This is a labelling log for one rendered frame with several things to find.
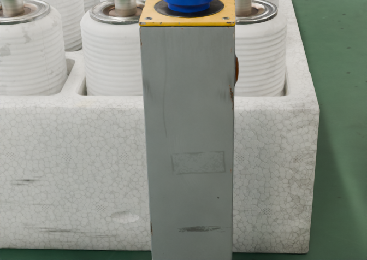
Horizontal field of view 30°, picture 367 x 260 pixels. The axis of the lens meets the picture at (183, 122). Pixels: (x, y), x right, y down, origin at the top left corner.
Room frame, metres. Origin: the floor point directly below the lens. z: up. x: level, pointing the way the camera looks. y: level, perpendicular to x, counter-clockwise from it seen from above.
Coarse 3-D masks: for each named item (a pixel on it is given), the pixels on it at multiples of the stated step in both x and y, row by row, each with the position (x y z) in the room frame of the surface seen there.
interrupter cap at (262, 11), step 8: (256, 0) 0.70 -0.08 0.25; (264, 0) 0.69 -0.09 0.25; (256, 8) 0.68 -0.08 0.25; (264, 8) 0.67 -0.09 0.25; (272, 8) 0.67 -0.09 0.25; (240, 16) 0.65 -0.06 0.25; (248, 16) 0.65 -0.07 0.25; (256, 16) 0.65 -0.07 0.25; (264, 16) 0.64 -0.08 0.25; (272, 16) 0.65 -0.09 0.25; (240, 24) 0.63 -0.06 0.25; (248, 24) 0.63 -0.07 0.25
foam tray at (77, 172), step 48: (288, 0) 0.92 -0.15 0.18; (288, 48) 0.74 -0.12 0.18; (0, 96) 0.63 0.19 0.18; (48, 96) 0.63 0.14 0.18; (96, 96) 0.63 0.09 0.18; (288, 96) 0.62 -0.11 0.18; (0, 144) 0.61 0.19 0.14; (48, 144) 0.61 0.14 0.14; (96, 144) 0.60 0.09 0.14; (144, 144) 0.60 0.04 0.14; (240, 144) 0.59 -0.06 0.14; (288, 144) 0.59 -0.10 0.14; (0, 192) 0.61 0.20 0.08; (48, 192) 0.61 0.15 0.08; (96, 192) 0.60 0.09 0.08; (144, 192) 0.60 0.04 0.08; (240, 192) 0.59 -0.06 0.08; (288, 192) 0.59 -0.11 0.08; (0, 240) 0.61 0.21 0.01; (48, 240) 0.61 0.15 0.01; (96, 240) 0.61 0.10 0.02; (144, 240) 0.60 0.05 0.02; (240, 240) 0.59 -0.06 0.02; (288, 240) 0.59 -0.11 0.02
